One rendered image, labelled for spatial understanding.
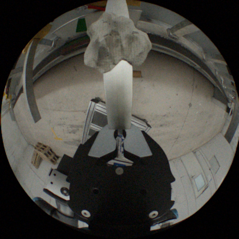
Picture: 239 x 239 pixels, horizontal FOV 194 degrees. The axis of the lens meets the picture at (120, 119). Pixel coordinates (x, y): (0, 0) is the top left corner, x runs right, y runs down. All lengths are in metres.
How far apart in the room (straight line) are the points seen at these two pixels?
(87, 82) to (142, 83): 0.73
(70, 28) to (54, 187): 0.49
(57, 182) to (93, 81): 1.00
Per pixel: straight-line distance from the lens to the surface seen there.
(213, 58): 0.52
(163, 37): 0.35
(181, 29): 0.33
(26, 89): 0.26
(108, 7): 0.15
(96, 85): 0.99
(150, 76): 1.02
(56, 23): 0.59
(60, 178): 0.30
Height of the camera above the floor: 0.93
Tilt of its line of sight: 61 degrees down
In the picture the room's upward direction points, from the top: 180 degrees clockwise
